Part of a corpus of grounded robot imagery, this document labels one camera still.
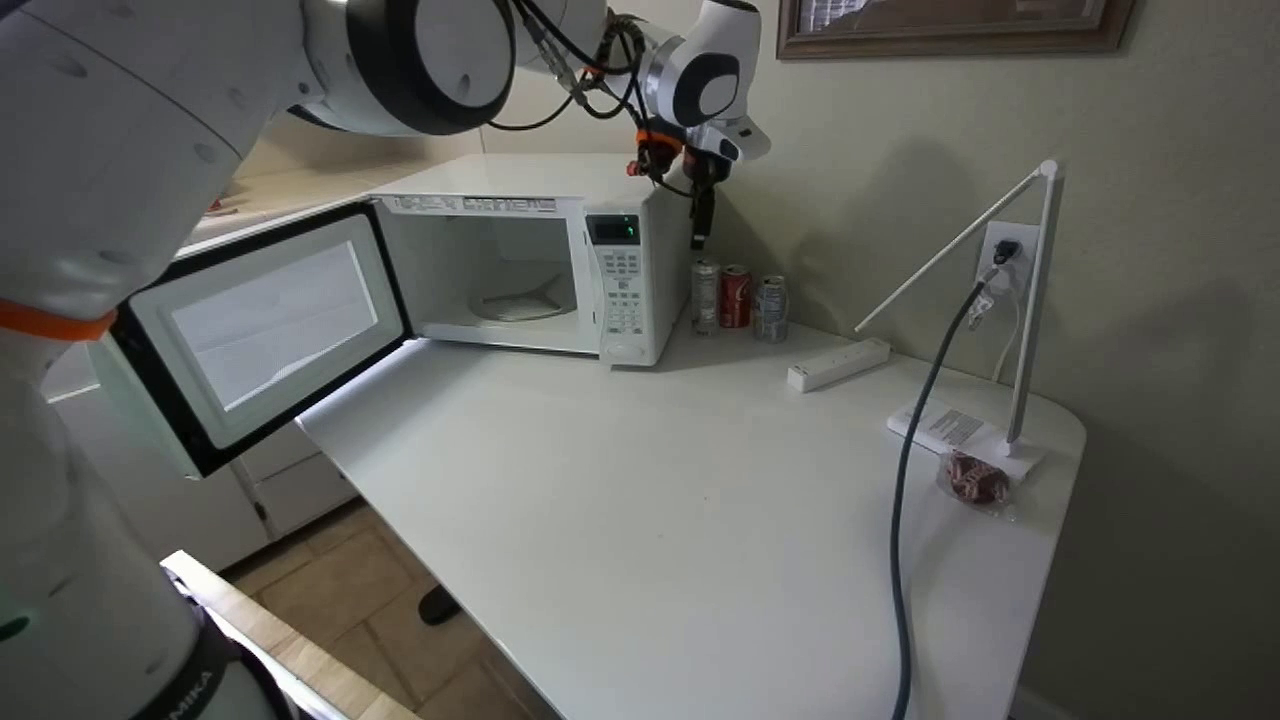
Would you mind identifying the black power cable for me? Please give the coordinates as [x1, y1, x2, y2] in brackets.
[888, 235, 1029, 720]

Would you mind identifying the framed wall picture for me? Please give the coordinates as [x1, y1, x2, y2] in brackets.
[777, 0, 1141, 66]

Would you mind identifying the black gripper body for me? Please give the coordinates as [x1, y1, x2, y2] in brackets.
[633, 119, 736, 193]

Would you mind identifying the microwave door with window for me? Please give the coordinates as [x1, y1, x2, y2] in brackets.
[108, 199, 432, 483]

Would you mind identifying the black table foot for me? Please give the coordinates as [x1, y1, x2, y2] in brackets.
[416, 586, 467, 634]

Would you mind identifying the white cabinet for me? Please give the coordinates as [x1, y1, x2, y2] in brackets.
[40, 342, 367, 580]

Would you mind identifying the glass microwave turntable plate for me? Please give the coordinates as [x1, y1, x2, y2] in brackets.
[472, 284, 575, 325]

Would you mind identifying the white microwave oven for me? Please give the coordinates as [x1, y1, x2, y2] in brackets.
[367, 148, 702, 374]

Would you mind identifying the white folding desk lamp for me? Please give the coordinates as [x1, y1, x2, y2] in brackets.
[786, 155, 1067, 508]

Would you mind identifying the white wall outlet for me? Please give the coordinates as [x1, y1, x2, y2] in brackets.
[975, 222, 1044, 306]

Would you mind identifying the light wooden board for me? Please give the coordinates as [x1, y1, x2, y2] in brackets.
[158, 549, 422, 720]

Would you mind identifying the red soda can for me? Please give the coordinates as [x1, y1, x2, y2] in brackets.
[718, 269, 757, 336]

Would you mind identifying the white lamp cord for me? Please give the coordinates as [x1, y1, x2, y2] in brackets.
[969, 274, 1023, 394]

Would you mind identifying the grey soda can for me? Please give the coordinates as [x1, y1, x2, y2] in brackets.
[752, 274, 797, 345]

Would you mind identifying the beige kitchen counter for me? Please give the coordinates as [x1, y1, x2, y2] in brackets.
[173, 115, 453, 262]

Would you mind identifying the silver soda can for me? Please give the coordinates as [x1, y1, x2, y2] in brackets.
[688, 262, 724, 336]

